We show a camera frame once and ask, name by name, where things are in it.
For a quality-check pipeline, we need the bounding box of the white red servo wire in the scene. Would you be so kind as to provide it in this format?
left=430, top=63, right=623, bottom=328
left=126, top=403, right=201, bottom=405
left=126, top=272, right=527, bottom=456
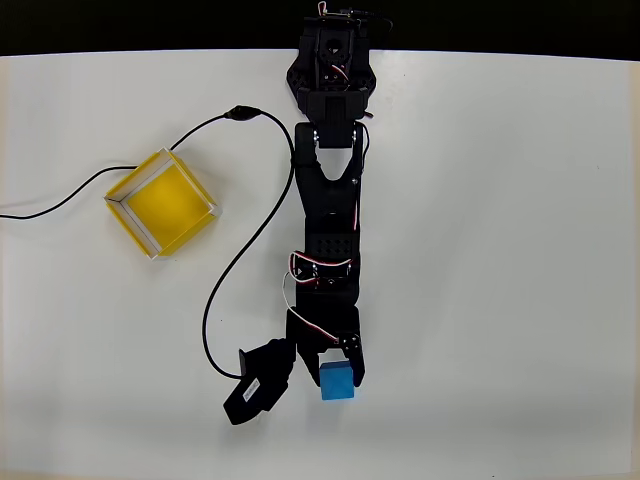
left=281, top=271, right=342, bottom=347
left=289, top=251, right=354, bottom=282

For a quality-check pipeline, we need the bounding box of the blue cube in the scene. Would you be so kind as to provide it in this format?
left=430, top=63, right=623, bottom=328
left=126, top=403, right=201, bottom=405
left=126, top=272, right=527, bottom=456
left=318, top=360, right=358, bottom=403

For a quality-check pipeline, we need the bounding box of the black webcam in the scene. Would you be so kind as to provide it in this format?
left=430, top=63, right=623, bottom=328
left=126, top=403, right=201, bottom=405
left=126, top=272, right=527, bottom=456
left=222, top=337, right=297, bottom=427

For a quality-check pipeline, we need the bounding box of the black power cable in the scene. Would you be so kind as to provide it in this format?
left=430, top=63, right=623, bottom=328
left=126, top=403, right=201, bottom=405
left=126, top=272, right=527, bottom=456
left=343, top=4, right=395, bottom=32

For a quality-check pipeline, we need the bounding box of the black webcam cable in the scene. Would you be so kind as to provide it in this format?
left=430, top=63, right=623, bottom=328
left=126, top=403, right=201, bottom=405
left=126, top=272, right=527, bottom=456
left=0, top=103, right=297, bottom=381

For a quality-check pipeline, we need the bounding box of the yellow square tray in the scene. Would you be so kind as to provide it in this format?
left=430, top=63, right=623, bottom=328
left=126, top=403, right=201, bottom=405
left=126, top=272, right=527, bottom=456
left=103, top=146, right=222, bottom=261

